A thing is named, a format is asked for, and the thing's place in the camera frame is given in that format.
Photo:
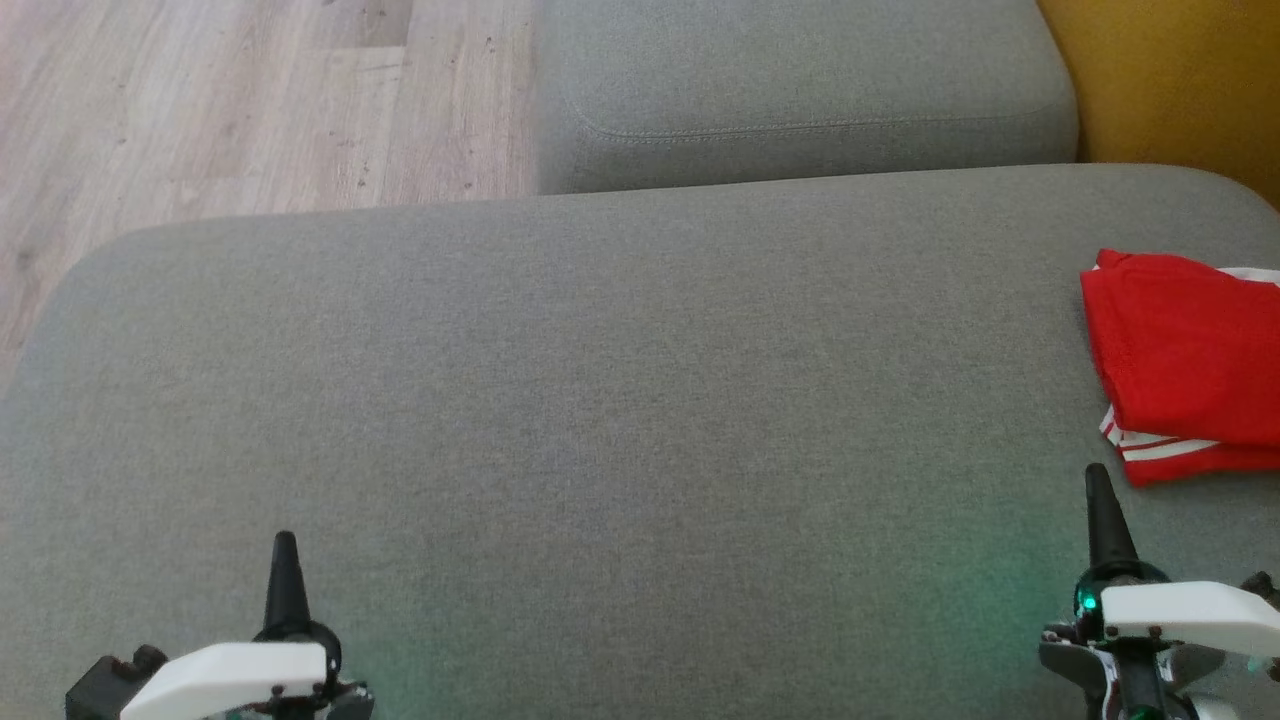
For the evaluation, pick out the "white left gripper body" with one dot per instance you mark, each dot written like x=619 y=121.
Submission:
x=230 y=675

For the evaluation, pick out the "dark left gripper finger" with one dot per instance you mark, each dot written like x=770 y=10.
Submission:
x=286 y=590

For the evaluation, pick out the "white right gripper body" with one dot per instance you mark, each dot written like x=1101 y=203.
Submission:
x=1180 y=610

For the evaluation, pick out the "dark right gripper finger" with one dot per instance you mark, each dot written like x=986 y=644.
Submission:
x=1108 y=530

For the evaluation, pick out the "red shorts with white side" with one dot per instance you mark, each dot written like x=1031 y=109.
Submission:
x=1190 y=468

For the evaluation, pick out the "red white basketball jersey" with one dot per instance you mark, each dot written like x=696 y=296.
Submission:
x=1190 y=350

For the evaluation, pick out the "large grey sofa seat cushion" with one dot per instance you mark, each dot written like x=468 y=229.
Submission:
x=600 y=400

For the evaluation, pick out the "small grey sofa cushion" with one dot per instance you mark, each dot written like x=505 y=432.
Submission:
x=800 y=70

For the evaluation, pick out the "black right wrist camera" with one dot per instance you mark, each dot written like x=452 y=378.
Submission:
x=1262 y=588

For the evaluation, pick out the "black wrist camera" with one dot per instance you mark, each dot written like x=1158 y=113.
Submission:
x=1262 y=588
x=105 y=685

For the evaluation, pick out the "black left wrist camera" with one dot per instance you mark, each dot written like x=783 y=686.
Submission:
x=105 y=685

